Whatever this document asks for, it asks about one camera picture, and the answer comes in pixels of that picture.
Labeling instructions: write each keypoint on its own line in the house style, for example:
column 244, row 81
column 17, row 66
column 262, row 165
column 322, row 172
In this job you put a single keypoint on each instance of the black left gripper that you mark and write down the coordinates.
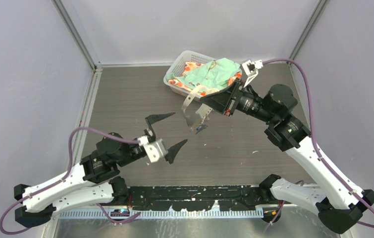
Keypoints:
column 150, row 131

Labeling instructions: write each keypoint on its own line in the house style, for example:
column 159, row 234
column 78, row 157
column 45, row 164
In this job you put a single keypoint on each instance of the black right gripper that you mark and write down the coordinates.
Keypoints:
column 224, row 99

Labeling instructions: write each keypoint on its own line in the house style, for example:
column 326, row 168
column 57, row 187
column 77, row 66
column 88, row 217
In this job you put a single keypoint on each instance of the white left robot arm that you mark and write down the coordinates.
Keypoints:
column 95, row 178

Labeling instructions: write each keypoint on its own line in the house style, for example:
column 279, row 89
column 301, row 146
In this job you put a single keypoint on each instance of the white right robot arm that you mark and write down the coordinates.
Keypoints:
column 337, row 207

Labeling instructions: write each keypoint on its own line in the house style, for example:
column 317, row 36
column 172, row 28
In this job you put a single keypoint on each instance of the green cloth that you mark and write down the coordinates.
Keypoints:
column 206, row 74

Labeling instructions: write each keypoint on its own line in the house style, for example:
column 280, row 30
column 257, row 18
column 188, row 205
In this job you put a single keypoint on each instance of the white plastic basket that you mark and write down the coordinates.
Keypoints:
column 192, row 69

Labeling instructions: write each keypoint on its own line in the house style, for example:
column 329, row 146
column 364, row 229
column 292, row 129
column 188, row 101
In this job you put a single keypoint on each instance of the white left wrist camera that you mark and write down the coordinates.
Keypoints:
column 155, row 150

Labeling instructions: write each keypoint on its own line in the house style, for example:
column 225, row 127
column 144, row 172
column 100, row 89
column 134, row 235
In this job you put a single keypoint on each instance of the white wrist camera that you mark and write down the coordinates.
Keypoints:
column 250, row 70
column 155, row 150

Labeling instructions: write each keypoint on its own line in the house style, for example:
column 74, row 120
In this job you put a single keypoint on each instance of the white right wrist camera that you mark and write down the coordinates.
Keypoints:
column 250, row 70

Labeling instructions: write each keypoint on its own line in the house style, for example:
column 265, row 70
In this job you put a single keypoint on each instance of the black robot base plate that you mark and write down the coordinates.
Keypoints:
column 194, row 198

